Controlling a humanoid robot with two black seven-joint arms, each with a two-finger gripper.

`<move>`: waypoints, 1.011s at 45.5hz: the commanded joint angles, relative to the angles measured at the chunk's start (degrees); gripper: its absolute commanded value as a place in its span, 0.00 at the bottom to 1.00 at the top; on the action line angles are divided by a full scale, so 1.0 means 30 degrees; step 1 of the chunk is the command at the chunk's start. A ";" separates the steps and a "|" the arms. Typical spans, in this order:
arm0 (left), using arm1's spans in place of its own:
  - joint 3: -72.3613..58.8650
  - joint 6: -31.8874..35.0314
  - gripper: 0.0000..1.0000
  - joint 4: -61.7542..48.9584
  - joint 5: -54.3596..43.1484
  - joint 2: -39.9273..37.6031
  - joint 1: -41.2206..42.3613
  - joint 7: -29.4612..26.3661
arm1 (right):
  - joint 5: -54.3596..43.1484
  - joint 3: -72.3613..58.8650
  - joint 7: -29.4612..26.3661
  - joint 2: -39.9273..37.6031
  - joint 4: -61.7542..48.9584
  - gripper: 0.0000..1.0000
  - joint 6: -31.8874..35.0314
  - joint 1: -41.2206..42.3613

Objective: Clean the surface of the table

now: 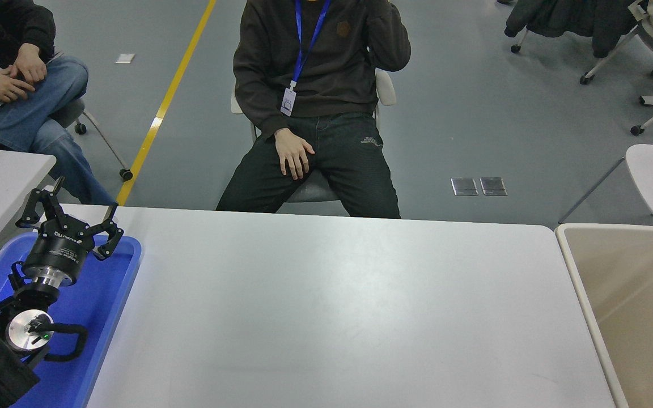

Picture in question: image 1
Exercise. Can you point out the blue plastic tray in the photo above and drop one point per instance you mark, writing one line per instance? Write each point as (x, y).
(105, 306)

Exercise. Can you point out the white wheeled chair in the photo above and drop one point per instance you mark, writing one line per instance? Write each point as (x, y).
(514, 49)

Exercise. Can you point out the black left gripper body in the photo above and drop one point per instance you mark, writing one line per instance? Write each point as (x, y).
(57, 246)

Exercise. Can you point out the person's left hand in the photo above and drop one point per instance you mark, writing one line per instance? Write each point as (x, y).
(30, 63)

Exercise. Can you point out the metal floor socket plate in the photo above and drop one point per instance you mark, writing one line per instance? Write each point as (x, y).
(493, 186)
(464, 187)

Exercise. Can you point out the dark jacket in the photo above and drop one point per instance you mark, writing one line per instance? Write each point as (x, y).
(576, 17)

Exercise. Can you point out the large pale bin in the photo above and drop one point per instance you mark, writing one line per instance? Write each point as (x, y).
(632, 306)

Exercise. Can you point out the white name badge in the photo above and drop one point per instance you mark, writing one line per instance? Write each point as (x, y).
(288, 102)

